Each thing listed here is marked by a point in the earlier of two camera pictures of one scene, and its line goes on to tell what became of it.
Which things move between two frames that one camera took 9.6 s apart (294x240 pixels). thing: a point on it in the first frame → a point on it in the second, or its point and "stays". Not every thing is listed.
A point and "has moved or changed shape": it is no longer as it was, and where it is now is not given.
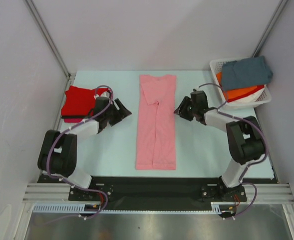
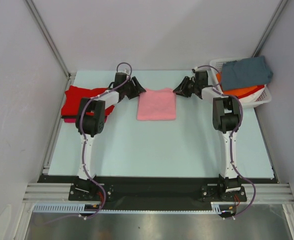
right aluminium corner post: x=269 y=28 stays
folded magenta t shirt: x=73 y=120 stays
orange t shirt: x=231 y=93 stays
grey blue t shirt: x=246 y=72 stays
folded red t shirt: x=80 y=102 stays
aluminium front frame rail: x=38 y=192 stays
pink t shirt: x=156 y=143 has moved or changed shape
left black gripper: x=121 y=113 → x=137 y=90
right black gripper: x=186 y=108 → x=188 y=85
